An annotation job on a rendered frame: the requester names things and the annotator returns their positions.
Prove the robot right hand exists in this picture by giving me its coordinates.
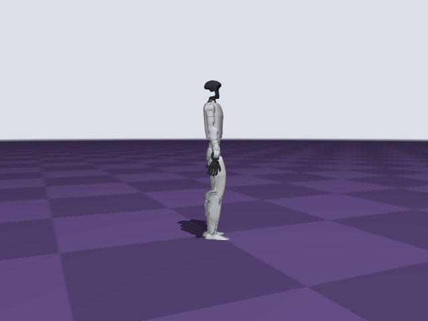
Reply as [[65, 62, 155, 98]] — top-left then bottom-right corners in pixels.
[[207, 152, 221, 176]]

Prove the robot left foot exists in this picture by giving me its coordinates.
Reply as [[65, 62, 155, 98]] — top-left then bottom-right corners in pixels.
[[203, 230, 224, 237]]

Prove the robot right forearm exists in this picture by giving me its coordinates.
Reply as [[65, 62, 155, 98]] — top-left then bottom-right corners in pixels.
[[209, 127, 220, 158]]

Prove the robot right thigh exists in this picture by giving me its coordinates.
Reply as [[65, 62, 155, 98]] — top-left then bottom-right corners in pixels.
[[209, 154, 227, 202]]

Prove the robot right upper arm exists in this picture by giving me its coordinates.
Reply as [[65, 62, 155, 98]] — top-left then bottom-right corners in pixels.
[[205, 104, 218, 133]]

